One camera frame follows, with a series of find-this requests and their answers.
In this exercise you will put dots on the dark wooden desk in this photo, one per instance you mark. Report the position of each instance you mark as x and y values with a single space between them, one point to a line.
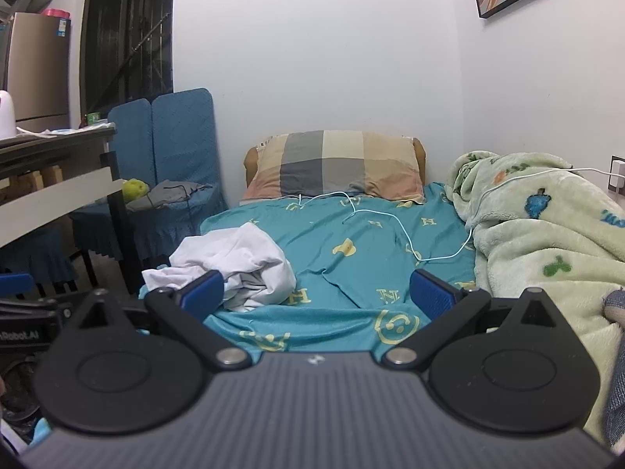
49 149

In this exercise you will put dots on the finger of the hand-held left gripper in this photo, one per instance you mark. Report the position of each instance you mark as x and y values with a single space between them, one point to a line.
14 284

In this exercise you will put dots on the yellow-green plush toy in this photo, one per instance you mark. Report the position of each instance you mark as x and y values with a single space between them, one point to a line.
134 190

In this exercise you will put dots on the white kettle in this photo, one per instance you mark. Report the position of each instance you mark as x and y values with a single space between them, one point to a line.
6 115

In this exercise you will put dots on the blue covered chair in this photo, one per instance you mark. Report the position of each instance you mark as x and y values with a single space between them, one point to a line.
34 254
183 127
129 132

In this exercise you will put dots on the white papers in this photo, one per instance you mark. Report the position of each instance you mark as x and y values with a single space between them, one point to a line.
49 132

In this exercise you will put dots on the pink container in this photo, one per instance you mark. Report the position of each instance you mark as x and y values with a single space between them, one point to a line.
57 13

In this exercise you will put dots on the green box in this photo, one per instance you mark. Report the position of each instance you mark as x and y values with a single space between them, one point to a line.
93 118

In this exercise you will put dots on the checked pillow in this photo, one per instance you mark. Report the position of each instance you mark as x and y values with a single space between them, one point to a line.
322 166

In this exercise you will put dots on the black chair with white backrest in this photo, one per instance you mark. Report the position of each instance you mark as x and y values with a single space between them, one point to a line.
63 200

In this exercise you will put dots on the green printed fleece blanket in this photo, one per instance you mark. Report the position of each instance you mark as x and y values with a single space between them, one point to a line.
537 254

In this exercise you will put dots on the grey cloth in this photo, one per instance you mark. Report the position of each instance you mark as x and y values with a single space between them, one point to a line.
171 195

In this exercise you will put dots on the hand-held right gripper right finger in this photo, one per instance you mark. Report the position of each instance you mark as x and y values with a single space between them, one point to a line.
429 293

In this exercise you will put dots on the white wall charger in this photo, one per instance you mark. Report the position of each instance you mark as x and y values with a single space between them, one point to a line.
619 168

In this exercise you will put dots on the blue denim cloth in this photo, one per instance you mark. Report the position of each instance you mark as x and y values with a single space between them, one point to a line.
616 308

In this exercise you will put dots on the golden refrigerator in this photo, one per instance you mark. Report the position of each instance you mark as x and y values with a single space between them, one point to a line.
39 68

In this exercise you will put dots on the brown pillow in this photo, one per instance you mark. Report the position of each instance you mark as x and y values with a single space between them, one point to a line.
250 161

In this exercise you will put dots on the dark barred window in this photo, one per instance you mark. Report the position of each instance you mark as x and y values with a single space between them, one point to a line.
127 34

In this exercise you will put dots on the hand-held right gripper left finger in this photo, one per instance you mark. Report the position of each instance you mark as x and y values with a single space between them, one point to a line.
202 289

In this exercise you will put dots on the white t-shirt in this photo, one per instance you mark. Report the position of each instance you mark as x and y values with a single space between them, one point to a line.
234 254

